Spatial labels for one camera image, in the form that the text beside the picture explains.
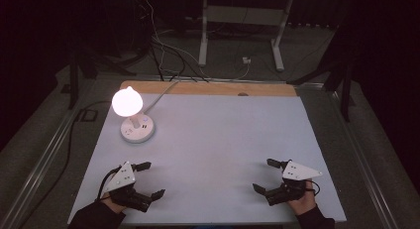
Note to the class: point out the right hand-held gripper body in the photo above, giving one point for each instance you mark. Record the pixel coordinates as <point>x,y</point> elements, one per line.
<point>297,172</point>

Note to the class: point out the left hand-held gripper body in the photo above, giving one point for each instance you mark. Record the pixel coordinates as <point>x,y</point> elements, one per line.
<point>123,179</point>

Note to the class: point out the person's left hand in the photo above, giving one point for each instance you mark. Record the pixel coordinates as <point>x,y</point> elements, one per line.
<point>112,202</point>

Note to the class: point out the person's right hand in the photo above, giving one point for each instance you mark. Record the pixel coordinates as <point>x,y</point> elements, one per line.
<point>305,204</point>

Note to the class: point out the white globe desk lamp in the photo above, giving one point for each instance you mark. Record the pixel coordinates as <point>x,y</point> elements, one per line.
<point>137,130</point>

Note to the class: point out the light grey table mat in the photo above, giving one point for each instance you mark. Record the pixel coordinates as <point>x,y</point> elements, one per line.
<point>218,149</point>

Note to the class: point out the black tripod stand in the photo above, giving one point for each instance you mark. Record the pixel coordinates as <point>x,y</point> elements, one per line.
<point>345,90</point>
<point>74,77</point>

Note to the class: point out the white plug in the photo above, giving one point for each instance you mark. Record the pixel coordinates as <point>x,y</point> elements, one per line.
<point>246,60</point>

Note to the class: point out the aluminium floor rail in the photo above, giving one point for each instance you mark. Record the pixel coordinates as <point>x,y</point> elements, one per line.
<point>360,156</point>
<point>36,169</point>

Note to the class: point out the white metal stand frame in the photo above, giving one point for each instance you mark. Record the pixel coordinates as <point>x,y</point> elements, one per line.
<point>244,15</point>

